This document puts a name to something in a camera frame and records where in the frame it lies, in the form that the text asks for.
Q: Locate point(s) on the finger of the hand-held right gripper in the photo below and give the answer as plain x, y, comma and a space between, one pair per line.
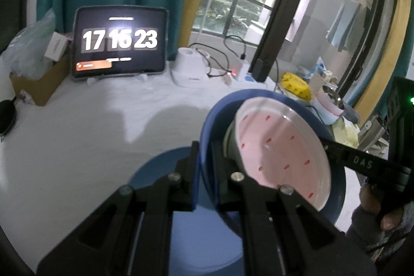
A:
359, 161

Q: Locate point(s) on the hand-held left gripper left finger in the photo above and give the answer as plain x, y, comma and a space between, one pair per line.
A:
195, 185

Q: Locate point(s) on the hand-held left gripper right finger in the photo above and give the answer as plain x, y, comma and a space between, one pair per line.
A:
220, 179

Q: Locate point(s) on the light blue plate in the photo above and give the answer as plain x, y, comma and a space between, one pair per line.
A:
194, 237

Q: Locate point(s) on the dark blue bowl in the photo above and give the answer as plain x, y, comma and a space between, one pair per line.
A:
215, 124

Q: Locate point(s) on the pink speckled bowl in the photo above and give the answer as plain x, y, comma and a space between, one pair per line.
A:
278, 146

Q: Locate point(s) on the person's right hand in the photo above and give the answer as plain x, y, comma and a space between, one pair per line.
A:
368, 200

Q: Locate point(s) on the pale yellow cloth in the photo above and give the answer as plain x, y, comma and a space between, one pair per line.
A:
346, 133

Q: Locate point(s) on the pastel pot with steel insert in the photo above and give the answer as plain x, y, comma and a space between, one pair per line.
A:
326, 111

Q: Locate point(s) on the yellow wipes packet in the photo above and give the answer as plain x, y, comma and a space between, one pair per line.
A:
296, 85

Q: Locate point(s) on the white power strip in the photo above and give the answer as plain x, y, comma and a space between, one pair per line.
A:
245, 81

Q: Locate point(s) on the white charger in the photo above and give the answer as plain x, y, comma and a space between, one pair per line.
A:
242, 69

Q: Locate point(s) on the black charger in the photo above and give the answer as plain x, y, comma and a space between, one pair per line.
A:
260, 72

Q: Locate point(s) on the black tablet with clock display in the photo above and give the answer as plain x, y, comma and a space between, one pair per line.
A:
119, 23

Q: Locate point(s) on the cardboard box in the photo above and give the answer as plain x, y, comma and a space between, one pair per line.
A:
42, 85

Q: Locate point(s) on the small white box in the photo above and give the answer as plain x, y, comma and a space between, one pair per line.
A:
55, 48

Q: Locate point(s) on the black round device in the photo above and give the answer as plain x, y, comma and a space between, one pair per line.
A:
6, 117

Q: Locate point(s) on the clear plastic bag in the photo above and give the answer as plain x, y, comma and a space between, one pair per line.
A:
29, 49

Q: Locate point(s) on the black window frame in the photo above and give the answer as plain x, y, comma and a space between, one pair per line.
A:
284, 4

